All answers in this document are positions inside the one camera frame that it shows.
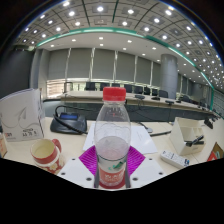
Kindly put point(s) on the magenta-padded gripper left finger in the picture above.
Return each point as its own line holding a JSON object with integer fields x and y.
{"x": 87, "y": 160}

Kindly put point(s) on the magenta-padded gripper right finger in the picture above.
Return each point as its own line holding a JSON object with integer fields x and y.
{"x": 136, "y": 159}

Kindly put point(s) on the clear red-capped water bottle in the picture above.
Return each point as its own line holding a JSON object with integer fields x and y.
{"x": 112, "y": 146}

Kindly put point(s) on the white printed paper sheet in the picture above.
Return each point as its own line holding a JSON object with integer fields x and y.
{"x": 141, "y": 141}

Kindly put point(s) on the black pen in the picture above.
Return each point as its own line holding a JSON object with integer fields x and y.
{"x": 160, "y": 133}

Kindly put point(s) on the white power strip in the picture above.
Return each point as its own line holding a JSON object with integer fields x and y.
{"x": 174, "y": 159}

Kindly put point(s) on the red floral ceramic mug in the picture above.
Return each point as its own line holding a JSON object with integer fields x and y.
{"x": 46, "y": 156}

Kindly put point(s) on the long curved conference desk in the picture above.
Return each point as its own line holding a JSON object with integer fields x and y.
{"x": 150, "y": 110}

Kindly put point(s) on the small white open box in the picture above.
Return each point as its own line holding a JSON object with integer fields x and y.
{"x": 181, "y": 133}

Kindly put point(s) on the small black tool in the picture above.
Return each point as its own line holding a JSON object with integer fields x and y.
{"x": 195, "y": 140}

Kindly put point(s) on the group of black office chairs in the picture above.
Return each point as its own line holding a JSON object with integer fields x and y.
{"x": 138, "y": 89}

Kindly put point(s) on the white copy paper box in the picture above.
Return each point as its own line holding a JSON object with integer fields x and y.
{"x": 21, "y": 115}

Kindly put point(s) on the open brown cardboard box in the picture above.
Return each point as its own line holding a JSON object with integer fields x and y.
{"x": 216, "y": 154}

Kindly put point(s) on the small black microphone unit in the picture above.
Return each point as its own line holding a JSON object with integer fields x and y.
{"x": 209, "y": 123}

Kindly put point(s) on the group of ceiling lights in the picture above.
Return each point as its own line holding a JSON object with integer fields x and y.
{"x": 100, "y": 9}

